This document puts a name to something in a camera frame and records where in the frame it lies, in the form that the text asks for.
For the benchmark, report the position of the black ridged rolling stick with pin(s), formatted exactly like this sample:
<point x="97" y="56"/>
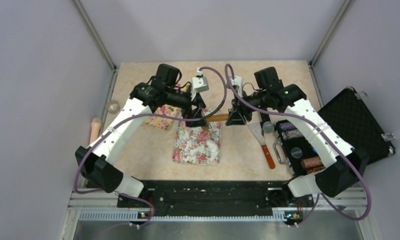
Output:
<point x="264" y="118"/>

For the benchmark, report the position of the open black poker chip case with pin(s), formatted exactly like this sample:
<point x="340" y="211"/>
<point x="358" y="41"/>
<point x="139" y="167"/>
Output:
<point x="348" y="116"/>

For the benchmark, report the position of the metal scraper with red handle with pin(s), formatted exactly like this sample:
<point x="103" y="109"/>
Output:
<point x="257" y="131"/>

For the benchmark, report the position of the wooden double-ended rolling pin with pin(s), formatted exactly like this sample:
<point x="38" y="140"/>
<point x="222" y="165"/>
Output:
<point x="215" y="118"/>

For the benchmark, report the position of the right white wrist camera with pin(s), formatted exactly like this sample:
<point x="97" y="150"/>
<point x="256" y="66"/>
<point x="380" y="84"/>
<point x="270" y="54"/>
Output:
<point x="237" y="83"/>

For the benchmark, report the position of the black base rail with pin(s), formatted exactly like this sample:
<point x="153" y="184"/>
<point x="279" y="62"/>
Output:
<point x="211" y="201"/>

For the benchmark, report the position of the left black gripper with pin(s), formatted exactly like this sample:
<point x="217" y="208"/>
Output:
<point x="197" y="113"/>

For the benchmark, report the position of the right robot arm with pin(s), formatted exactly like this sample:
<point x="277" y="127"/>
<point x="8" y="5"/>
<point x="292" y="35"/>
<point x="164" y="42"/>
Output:
<point x="344" y="164"/>

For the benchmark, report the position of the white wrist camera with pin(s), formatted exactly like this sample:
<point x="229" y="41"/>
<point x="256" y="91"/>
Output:
<point x="237" y="83"/>
<point x="199" y="84"/>

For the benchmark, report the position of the grey round knob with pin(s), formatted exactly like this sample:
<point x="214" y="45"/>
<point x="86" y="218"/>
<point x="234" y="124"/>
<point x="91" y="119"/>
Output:
<point x="267" y="127"/>

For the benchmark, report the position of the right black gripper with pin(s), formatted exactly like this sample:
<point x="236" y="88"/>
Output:
<point x="239" y="113"/>

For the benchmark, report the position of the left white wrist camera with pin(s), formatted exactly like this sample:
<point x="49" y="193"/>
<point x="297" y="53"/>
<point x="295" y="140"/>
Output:
<point x="199" y="84"/>

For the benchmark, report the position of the white dough piece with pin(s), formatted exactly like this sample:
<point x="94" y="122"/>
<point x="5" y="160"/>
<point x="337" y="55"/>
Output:
<point x="212" y="146"/>

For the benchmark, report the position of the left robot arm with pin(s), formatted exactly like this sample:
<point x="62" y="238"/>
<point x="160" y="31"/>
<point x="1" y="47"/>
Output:
<point x="96" y="162"/>

